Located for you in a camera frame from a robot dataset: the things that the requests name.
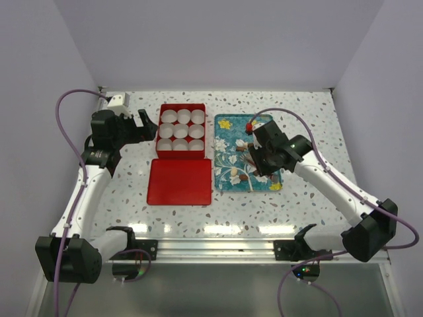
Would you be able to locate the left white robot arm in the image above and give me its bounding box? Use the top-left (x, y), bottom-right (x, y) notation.
top-left (35, 110), bottom-right (157, 284)

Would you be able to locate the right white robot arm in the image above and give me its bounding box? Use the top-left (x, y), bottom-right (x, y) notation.
top-left (246, 120), bottom-right (398, 262)

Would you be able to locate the red chocolate box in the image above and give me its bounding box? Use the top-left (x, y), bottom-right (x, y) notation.
top-left (155, 104), bottom-right (206, 160)

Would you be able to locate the teal floral tray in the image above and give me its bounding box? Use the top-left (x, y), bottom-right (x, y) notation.
top-left (213, 114), bottom-right (283, 192)

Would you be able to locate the white paper cup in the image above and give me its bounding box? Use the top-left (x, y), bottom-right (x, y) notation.
top-left (188, 124), bottom-right (205, 139)
top-left (159, 123), bottom-right (174, 139)
top-left (188, 139), bottom-right (204, 151)
top-left (173, 123), bottom-right (188, 139)
top-left (161, 109), bottom-right (178, 123)
top-left (177, 109), bottom-right (191, 124)
top-left (190, 109), bottom-right (205, 125)
top-left (156, 139), bottom-right (173, 151)
top-left (172, 139), bottom-right (188, 151)

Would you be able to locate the red box lid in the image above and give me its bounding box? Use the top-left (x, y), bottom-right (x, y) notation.
top-left (147, 158), bottom-right (212, 205)

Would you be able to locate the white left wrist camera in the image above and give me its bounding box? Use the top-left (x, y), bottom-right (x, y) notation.
top-left (107, 92), bottom-right (131, 117)

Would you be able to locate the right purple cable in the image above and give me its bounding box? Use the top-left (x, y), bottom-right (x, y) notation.
top-left (246, 108), bottom-right (420, 317)

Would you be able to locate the purple cable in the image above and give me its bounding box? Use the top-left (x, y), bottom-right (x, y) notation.
top-left (246, 108), bottom-right (420, 317)
top-left (52, 88), bottom-right (151, 317)

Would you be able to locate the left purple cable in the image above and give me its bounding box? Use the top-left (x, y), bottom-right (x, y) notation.
top-left (52, 88), bottom-right (151, 317)

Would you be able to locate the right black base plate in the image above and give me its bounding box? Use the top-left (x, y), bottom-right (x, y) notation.
top-left (273, 240), bottom-right (333, 262)

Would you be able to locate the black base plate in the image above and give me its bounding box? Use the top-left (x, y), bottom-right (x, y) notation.
top-left (111, 239), bottom-right (159, 261)
top-left (273, 240), bottom-right (333, 262)

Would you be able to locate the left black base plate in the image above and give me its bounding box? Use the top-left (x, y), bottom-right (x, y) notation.
top-left (111, 239), bottom-right (159, 261)

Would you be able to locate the aluminium mounting rail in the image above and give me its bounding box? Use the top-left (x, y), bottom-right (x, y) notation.
top-left (102, 235), bottom-right (391, 264)

